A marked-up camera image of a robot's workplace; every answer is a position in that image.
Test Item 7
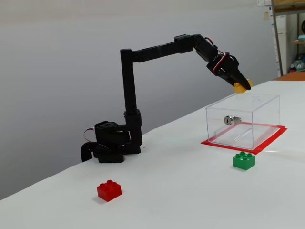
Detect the orange table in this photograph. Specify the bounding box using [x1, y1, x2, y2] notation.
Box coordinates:
[274, 71, 305, 82]

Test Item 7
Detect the green lego brick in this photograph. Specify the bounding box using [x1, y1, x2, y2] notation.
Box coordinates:
[232, 151, 256, 171]

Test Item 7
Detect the white refrigerator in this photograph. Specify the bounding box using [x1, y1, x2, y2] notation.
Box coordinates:
[271, 14, 290, 72]

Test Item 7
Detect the red white gripper cable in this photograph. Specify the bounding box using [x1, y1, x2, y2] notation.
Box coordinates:
[204, 36, 231, 73]

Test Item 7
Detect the black table clamp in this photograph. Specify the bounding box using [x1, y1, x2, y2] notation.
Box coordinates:
[80, 142, 112, 163]

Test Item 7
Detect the yellow lego brick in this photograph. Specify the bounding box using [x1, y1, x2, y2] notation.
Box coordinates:
[233, 78, 254, 94]

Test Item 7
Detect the grey metal shelf post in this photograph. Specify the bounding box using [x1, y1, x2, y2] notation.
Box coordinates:
[271, 0, 284, 77]

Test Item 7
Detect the green plastic bottle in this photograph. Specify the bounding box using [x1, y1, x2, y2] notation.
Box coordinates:
[295, 54, 305, 72]

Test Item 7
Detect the red lego brick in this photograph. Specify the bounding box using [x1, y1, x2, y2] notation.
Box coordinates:
[96, 179, 122, 203]

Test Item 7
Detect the wooden shelf beam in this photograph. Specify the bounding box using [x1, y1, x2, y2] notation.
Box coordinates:
[271, 0, 305, 14]

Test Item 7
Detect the transparent plastic box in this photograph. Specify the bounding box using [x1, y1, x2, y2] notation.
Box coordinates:
[205, 93, 280, 150]

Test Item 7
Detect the red tape square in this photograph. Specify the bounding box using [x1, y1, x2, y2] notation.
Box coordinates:
[201, 121, 288, 156]

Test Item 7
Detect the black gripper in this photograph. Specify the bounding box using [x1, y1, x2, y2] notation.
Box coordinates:
[206, 52, 252, 91]

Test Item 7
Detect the red white base cable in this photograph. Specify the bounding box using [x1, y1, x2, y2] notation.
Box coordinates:
[83, 128, 96, 143]

